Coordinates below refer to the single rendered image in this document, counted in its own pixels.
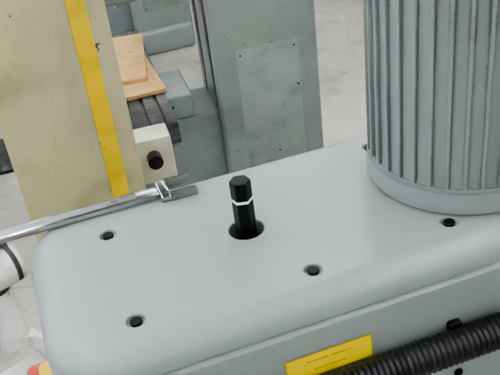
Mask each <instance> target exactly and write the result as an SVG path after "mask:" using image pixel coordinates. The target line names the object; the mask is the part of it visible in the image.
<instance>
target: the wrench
mask: <svg viewBox="0 0 500 375"><path fill-rule="evenodd" d="M189 181H191V180H190V174H189V173H188V172H187V173H183V174H179V175H177V176H171V177H169V178H166V179H164V180H161V181H157V182H155V183H154V185H155V187H151V188H148V189H145V190H140V191H137V192H134V193H129V194H127V195H123V196H119V197H116V198H113V199H108V200H105V201H102V202H97V203H94V204H91V205H87V206H83V207H81V208H76V209H73V210H70V211H65V212H62V213H59V214H55V215H51V216H49V217H44V218H41V219H36V220H33V221H30V222H26V223H22V224H19V225H15V226H12V227H9V228H4V229H1V230H0V244H2V243H7V242H10V241H13V240H18V239H20V238H23V237H28V236H30V235H34V234H38V233H42V232H44V231H49V230H52V229H55V228H59V227H63V226H65V225H70V224H73V223H76V222H81V221H83V220H87V219H91V218H94V217H98V216H102V215H104V214H109V213H112V212H115V211H119V210H123V209H126V208H131V207H133V206H136V205H141V204H144V203H147V202H152V201H154V200H157V199H160V198H161V200H162V202H169V201H171V200H173V201H174V200H177V199H181V198H185V197H187V196H192V195H195V194H198V188H197V187H196V185H190V186H187V187H182V188H179V189H176V190H172V191H169V190H168V188H170V187H173V186H176V185H180V184H184V183H186V182H189Z"/></svg>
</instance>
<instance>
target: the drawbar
mask: <svg viewBox="0 0 500 375"><path fill-rule="evenodd" d="M228 183H229V187H230V193H231V199H233V200H234V201H235V202H237V203H239V202H247V201H249V200H250V198H251V197H252V191H251V180H250V178H248V177H247V176H245V175H241V176H233V178H232V179H231V180H230V181H229V182H228ZM232 208H233V212H234V222H235V227H236V232H237V239H238V240H250V239H253V238H255V237H258V235H257V225H256V219H255V213H254V203H253V199H252V201H250V203H249V204H247V205H235V204H234V203H233V202H232Z"/></svg>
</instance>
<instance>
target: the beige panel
mask: <svg viewBox="0 0 500 375"><path fill-rule="evenodd" d="M0 130H1V134H2V137H3V139H4V143H5V146H6V148H7V152H8V155H9V157H10V161H11V164H12V166H13V170H14V173H15V175H16V179H17V182H18V184H19V188H20V191H21V193H22V197H23V199H24V202H25V206H26V208H27V211H28V215H29V217H30V220H31V221H33V220H36V219H41V218H44V217H49V216H51V215H55V214H59V213H62V212H65V211H70V210H73V209H76V208H81V207H83V206H87V205H91V204H94V203H97V202H102V201H105V200H108V199H113V198H116V197H119V196H123V195H127V194H129V193H134V192H137V191H140V190H145V189H146V187H145V183H144V177H143V173H142V169H141V163H140V160H139V156H138V150H137V147H136V142H135V136H134V133H133V129H132V123H131V120H130V116H129V110H128V106H127V102H126V96H125V93H124V87H123V83H122V79H121V73H120V70H119V66H118V60H117V57H116V53H115V46H114V43H113V39H112V33H111V30H110V26H109V20H108V16H107V12H106V6H105V3H104V0H0Z"/></svg>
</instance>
